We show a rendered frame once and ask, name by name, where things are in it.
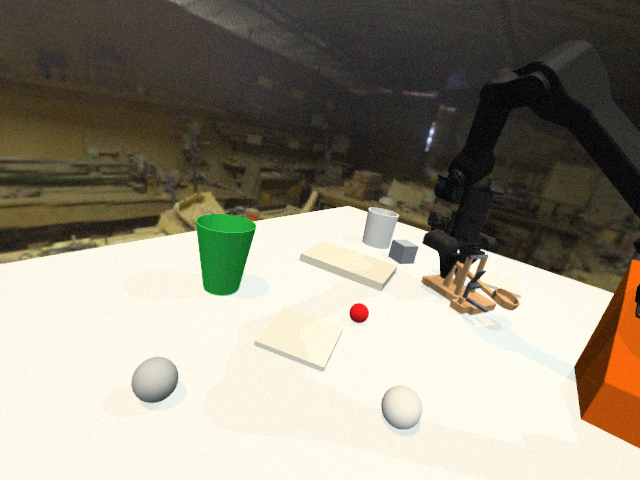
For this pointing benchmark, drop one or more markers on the white ball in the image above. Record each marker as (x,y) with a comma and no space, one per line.
(401,407)

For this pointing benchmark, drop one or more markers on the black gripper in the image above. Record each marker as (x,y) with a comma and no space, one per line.
(466,230)

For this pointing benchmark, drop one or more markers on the green plastic cup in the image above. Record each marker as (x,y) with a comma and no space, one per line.
(224,242)

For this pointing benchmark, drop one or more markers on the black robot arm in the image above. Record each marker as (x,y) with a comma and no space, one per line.
(568,86)

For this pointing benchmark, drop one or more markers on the grey ball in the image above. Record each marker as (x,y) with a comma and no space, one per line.
(154,379)

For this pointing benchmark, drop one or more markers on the red ball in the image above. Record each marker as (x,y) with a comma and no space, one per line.
(359,313)

